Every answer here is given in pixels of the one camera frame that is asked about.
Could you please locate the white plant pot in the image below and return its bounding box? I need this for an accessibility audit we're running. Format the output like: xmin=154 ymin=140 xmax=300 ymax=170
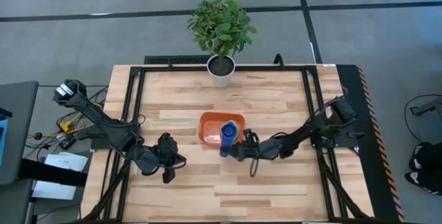
xmin=206 ymin=54 xmax=237 ymax=88

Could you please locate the small navy measuring cup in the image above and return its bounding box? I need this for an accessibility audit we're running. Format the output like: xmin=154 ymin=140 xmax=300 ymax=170
xmin=220 ymin=122 xmax=237 ymax=158

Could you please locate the black power adapter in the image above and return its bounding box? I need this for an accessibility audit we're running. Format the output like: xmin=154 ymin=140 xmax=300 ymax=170
xmin=58 ymin=136 xmax=77 ymax=151

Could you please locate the black metal table frame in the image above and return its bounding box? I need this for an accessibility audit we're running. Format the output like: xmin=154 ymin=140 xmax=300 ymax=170
xmin=81 ymin=65 xmax=377 ymax=224

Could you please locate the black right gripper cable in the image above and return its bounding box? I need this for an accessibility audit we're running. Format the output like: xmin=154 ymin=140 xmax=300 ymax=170
xmin=249 ymin=157 xmax=260 ymax=178

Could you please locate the person's black shoe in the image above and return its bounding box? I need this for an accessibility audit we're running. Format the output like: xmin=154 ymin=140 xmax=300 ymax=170
xmin=404 ymin=170 xmax=442 ymax=196
xmin=409 ymin=142 xmax=442 ymax=171

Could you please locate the white paper sheet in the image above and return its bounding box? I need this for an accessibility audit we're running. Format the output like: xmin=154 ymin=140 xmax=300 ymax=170
xmin=44 ymin=151 xmax=89 ymax=173
xmin=31 ymin=180 xmax=77 ymax=201

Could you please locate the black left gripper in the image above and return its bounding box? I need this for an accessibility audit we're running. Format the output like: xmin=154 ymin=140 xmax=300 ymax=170
xmin=157 ymin=132 xmax=187 ymax=185

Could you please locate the green leafy plant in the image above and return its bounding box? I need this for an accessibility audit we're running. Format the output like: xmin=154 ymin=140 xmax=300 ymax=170
xmin=186 ymin=0 xmax=258 ymax=59

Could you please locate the yellow cable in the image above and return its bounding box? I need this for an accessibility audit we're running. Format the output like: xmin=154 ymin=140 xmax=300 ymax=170
xmin=59 ymin=102 xmax=104 ymax=134

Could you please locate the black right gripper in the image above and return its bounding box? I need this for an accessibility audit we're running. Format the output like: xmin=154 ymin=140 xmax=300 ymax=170
xmin=226 ymin=129 xmax=262 ymax=162

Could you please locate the grey stand base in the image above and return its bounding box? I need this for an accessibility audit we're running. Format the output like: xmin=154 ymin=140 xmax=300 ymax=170
xmin=410 ymin=95 xmax=442 ymax=118

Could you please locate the grey panel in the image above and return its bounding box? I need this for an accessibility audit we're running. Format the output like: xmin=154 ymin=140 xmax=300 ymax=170
xmin=0 ymin=178 xmax=35 ymax=224

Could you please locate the orange plastic basket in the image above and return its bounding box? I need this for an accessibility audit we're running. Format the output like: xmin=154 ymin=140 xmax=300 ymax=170
xmin=198 ymin=111 xmax=247 ymax=146

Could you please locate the blue box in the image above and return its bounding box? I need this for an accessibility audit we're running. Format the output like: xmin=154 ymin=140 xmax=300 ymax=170
xmin=0 ymin=118 xmax=8 ymax=175

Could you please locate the black grate strip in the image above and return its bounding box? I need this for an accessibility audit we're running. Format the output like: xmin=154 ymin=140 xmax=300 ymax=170
xmin=144 ymin=55 xmax=212 ymax=65

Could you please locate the black hazard-striped mat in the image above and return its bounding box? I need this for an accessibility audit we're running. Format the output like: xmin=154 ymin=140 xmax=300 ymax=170
xmin=336 ymin=64 xmax=407 ymax=223

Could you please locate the black desk beam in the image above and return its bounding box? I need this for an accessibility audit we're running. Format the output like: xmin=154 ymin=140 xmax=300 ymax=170
xmin=19 ymin=158 xmax=88 ymax=187

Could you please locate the black floor cable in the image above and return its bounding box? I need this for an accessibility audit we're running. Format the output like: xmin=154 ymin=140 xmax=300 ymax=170
xmin=403 ymin=93 xmax=442 ymax=152

